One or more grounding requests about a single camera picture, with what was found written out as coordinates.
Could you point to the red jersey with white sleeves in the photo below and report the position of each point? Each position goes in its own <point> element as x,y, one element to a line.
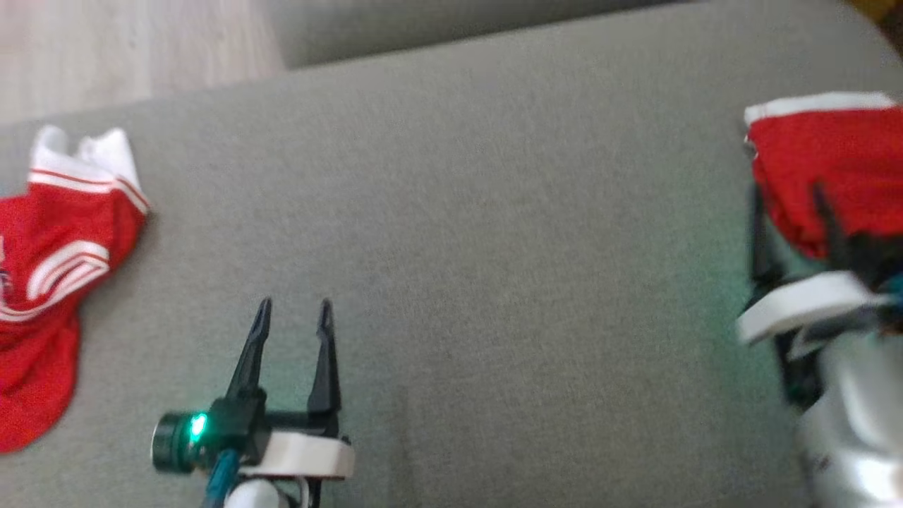
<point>49,282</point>

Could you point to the wide grey sofa chaise seat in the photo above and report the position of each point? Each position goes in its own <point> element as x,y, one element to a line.
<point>494,247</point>

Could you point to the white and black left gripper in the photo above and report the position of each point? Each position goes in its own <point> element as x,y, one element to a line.
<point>296,455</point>

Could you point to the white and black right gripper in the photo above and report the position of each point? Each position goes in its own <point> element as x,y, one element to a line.
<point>804,303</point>

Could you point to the grey sofa seat cushion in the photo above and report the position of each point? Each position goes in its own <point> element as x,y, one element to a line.
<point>423,32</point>

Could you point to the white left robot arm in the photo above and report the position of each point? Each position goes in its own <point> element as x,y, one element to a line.
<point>257,496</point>

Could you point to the red garment with white band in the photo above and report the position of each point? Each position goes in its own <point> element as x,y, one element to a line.
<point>825,162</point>

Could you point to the wide yellow sofa backrest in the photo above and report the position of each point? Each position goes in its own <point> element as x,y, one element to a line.
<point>883,5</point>

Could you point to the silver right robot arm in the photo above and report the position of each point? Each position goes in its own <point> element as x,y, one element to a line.
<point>861,423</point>

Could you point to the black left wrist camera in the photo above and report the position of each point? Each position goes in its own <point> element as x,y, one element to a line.
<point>176,441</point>

